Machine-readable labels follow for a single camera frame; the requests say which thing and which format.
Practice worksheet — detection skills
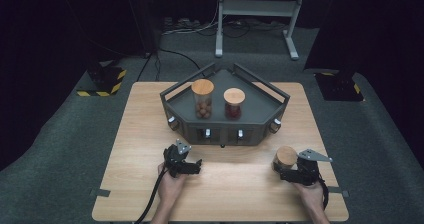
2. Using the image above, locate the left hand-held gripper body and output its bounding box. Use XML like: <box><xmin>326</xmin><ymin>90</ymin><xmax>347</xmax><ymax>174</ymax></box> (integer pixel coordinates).
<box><xmin>163</xmin><ymin>137</ymin><xmax>193</xmax><ymax>178</ymax></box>

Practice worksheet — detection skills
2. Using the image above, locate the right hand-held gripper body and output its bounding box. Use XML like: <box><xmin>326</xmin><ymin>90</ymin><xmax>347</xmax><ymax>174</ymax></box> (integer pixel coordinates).
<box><xmin>296</xmin><ymin>148</ymin><xmax>333</xmax><ymax>187</ymax></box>

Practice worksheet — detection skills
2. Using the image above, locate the glass jar with wooden lid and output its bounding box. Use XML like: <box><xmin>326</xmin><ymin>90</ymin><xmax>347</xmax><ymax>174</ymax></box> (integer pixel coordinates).
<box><xmin>272</xmin><ymin>145</ymin><xmax>299</xmax><ymax>172</ymax></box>

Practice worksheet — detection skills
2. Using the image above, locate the glass jar with brown balls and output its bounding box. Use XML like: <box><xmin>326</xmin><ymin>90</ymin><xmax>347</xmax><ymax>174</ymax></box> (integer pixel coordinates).
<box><xmin>190</xmin><ymin>78</ymin><xmax>215</xmax><ymax>120</ymax></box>

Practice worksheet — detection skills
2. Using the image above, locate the glass jar with red contents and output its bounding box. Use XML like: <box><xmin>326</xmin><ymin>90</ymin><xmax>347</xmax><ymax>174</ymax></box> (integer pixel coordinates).
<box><xmin>223</xmin><ymin>87</ymin><xmax>246</xmax><ymax>121</ymax></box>

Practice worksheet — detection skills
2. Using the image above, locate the grey corner storage rack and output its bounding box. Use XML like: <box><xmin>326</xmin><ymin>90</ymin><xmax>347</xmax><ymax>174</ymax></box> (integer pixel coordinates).
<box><xmin>159</xmin><ymin>62</ymin><xmax>291</xmax><ymax>149</ymax></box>

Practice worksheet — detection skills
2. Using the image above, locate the person's right hand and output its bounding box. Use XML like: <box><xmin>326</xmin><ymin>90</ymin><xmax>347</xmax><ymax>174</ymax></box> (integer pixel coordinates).
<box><xmin>293</xmin><ymin>182</ymin><xmax>326</xmax><ymax>212</ymax></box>

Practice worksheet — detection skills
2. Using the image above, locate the person's left hand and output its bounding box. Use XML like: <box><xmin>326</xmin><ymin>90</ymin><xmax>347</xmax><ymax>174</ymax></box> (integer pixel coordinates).
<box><xmin>157</xmin><ymin>163</ymin><xmax>188</xmax><ymax>206</ymax></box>

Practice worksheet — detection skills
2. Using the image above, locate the black base with striped tape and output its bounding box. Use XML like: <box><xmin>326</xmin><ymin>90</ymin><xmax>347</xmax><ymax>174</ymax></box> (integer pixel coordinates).
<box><xmin>76</xmin><ymin>59</ymin><xmax>128</xmax><ymax>98</ymax></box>
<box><xmin>314</xmin><ymin>71</ymin><xmax>365</xmax><ymax>102</ymax></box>

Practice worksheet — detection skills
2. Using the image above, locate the dark curtain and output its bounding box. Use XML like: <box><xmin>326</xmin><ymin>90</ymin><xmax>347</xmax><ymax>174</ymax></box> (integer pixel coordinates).
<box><xmin>0</xmin><ymin>0</ymin><xmax>158</xmax><ymax>172</ymax></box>
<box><xmin>303</xmin><ymin>0</ymin><xmax>424</xmax><ymax>172</ymax></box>

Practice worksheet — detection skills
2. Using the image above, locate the grey metal stand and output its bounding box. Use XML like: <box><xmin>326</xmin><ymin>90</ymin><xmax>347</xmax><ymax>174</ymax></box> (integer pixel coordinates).
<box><xmin>214</xmin><ymin>0</ymin><xmax>308</xmax><ymax>61</ymax></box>

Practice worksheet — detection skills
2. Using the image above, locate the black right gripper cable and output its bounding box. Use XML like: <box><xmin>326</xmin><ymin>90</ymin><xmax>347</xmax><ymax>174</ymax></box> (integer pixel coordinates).
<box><xmin>318</xmin><ymin>178</ymin><xmax>331</xmax><ymax>211</ymax></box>

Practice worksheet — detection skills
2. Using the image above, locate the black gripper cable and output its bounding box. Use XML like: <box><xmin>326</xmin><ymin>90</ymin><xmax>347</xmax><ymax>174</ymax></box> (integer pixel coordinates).
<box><xmin>318</xmin><ymin>178</ymin><xmax>331</xmax><ymax>211</ymax></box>
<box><xmin>134</xmin><ymin>167</ymin><xmax>168</xmax><ymax>224</ymax></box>

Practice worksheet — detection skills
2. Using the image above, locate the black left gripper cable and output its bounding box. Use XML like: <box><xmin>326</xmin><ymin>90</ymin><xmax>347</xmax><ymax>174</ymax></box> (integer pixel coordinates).
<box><xmin>134</xmin><ymin>167</ymin><xmax>168</xmax><ymax>224</ymax></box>

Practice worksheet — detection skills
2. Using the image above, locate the black floor cable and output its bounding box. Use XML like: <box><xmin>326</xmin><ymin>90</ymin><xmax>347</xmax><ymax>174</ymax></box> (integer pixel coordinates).
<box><xmin>136</xmin><ymin>48</ymin><xmax>205</xmax><ymax>82</ymax></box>

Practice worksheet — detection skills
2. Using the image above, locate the bundle of floor cables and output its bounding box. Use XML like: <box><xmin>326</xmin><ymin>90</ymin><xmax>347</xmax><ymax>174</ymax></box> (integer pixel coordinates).
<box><xmin>162</xmin><ymin>16</ymin><xmax>288</xmax><ymax>38</ymax></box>

